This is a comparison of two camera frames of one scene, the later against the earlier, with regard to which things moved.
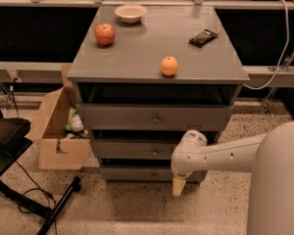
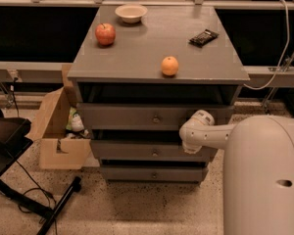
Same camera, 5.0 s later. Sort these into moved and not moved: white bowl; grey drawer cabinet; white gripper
Moved: white gripper
Not moved: white bowl; grey drawer cabinet
